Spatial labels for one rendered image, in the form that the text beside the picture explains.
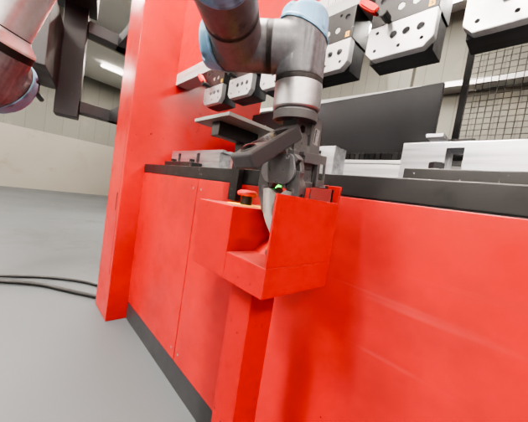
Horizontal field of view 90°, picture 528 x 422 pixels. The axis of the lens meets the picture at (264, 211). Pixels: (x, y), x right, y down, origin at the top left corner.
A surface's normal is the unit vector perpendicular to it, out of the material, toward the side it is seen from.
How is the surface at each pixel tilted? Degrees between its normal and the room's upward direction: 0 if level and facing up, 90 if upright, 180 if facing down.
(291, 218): 90
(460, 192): 90
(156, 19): 90
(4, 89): 116
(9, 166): 90
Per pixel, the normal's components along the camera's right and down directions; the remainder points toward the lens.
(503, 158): -0.72, -0.07
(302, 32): -0.07, 0.11
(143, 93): 0.68, 0.15
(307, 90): 0.25, 0.14
